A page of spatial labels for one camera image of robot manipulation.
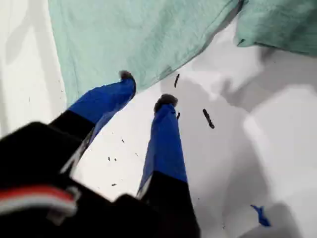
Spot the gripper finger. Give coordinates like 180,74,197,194
136,93,202,238
51,70,138,152

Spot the pale green T-shirt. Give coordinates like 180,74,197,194
48,0,317,107

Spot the tiny blue tape scrap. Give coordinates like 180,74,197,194
250,204,272,228

